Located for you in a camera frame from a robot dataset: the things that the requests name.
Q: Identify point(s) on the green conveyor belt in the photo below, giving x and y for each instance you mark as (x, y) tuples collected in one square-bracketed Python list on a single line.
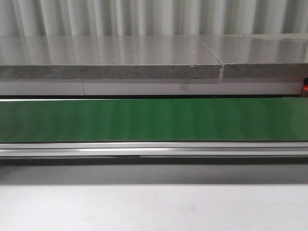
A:
[(155, 131)]

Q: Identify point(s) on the grey stone counter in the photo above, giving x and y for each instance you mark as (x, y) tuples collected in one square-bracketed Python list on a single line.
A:
[(203, 65)]

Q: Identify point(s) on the red plastic tray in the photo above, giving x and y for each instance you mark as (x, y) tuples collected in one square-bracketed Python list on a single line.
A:
[(305, 88)]

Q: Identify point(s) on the white pleated curtain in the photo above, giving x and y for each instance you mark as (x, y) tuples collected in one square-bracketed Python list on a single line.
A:
[(151, 17)]

